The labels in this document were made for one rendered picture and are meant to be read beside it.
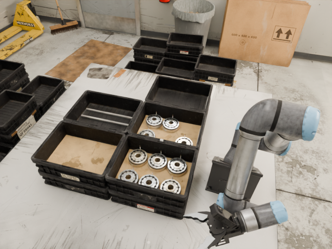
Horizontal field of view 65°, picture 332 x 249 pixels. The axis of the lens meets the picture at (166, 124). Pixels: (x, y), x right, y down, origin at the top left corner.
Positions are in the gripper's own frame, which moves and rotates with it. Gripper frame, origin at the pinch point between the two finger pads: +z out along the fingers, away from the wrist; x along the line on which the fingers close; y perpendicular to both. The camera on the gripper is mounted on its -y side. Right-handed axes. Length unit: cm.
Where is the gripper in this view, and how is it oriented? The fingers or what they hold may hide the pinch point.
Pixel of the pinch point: (186, 233)
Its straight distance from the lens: 98.9
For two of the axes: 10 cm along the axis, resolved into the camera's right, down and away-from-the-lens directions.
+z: -9.6, 2.8, 0.3
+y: 2.4, 7.7, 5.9
